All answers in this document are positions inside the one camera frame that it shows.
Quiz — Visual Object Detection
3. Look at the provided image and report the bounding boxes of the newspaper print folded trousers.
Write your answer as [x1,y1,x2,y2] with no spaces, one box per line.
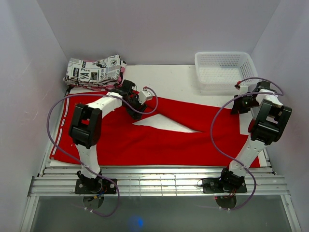
[62,54,122,87]

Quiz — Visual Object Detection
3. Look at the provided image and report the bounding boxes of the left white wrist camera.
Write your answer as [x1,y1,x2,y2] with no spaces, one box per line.
[138,87,153,103]

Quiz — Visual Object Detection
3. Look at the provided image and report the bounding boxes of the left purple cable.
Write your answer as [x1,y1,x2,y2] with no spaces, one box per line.
[46,87,159,218]

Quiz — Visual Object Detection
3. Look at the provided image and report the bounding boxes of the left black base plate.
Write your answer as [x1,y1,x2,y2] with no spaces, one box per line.
[74,179,117,195]

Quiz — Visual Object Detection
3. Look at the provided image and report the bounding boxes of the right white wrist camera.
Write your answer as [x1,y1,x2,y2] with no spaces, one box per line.
[234,81,248,97]

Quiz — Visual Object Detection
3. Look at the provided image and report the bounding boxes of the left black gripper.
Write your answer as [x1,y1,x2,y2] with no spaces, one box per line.
[123,94,147,120]

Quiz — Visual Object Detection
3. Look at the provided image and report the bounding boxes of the white plastic basket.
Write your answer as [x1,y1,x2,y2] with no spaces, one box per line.
[195,52,258,92]

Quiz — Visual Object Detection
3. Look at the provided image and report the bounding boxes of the aluminium frame rail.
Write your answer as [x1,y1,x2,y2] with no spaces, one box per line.
[28,89,290,198]

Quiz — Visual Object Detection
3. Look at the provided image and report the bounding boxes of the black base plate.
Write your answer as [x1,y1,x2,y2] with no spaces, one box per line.
[202,177,247,194]
[74,179,117,195]

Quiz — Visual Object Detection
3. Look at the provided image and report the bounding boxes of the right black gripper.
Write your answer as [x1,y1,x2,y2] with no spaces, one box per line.
[230,94,260,115]

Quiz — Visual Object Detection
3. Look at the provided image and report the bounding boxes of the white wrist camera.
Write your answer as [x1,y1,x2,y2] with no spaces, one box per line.
[234,81,248,97]
[138,87,153,103]

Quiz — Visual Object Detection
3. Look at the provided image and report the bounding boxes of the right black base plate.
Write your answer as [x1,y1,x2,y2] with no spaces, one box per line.
[202,177,247,194]

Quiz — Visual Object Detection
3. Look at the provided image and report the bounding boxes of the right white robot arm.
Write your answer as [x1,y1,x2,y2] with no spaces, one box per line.
[218,78,292,192]

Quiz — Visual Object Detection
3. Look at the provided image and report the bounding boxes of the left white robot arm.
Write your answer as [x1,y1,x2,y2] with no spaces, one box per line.
[69,80,153,193]

